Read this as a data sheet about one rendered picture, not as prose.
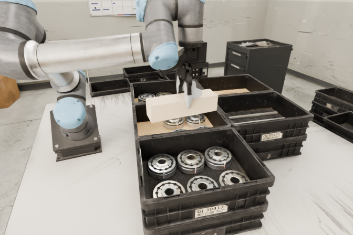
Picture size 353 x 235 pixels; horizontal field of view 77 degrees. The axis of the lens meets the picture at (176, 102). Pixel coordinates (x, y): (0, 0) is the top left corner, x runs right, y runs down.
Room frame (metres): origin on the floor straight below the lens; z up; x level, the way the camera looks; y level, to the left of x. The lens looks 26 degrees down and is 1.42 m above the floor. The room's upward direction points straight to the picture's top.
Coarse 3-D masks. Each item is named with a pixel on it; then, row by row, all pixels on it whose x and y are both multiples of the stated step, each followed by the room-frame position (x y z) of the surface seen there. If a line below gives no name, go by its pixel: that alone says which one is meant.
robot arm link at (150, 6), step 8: (136, 0) 0.63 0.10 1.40; (144, 0) 0.63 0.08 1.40; (152, 0) 0.63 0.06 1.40; (160, 0) 0.64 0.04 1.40; (168, 0) 0.64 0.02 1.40; (176, 0) 0.65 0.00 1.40; (136, 8) 0.63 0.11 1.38; (144, 8) 0.62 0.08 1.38; (152, 8) 0.62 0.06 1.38; (160, 8) 0.61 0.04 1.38; (168, 8) 0.63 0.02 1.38; (176, 8) 0.64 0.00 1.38; (136, 16) 0.67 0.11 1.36; (144, 16) 0.62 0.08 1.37; (152, 16) 0.60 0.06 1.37; (160, 16) 0.60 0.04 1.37; (168, 16) 0.61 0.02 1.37; (176, 16) 0.65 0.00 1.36
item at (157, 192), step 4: (160, 184) 0.53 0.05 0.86; (164, 184) 0.53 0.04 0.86; (168, 184) 0.53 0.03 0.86; (172, 184) 0.53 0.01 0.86; (176, 184) 0.53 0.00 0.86; (180, 184) 0.53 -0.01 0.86; (156, 188) 0.51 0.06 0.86; (160, 188) 0.51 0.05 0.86; (176, 188) 0.51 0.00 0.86; (180, 188) 0.51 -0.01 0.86; (156, 192) 0.50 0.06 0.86; (160, 192) 0.50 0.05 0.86; (180, 192) 0.50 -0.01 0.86; (184, 192) 0.50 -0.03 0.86; (156, 196) 0.48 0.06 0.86; (160, 196) 0.48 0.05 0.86
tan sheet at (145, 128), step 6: (138, 126) 0.93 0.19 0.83; (144, 126) 0.93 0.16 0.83; (150, 126) 0.93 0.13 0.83; (156, 126) 0.93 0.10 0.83; (162, 126) 0.93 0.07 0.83; (186, 126) 0.93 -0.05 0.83; (210, 126) 0.93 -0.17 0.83; (138, 132) 0.88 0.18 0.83; (144, 132) 0.88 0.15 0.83; (150, 132) 0.88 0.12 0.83; (156, 132) 0.88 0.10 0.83; (162, 132) 0.88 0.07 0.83
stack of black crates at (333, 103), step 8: (328, 88) 2.00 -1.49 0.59; (336, 88) 2.03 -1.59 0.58; (320, 96) 1.89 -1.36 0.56; (328, 96) 1.81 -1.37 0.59; (336, 96) 2.01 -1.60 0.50; (344, 96) 1.95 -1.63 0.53; (352, 96) 1.88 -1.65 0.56; (320, 104) 1.86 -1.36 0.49; (328, 104) 1.80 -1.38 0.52; (336, 104) 1.74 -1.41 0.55; (344, 104) 1.68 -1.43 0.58; (352, 104) 1.85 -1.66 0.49; (312, 112) 1.91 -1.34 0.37; (320, 112) 1.84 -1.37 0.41; (328, 112) 1.78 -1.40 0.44; (336, 112) 1.71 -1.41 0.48; (320, 120) 1.82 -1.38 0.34
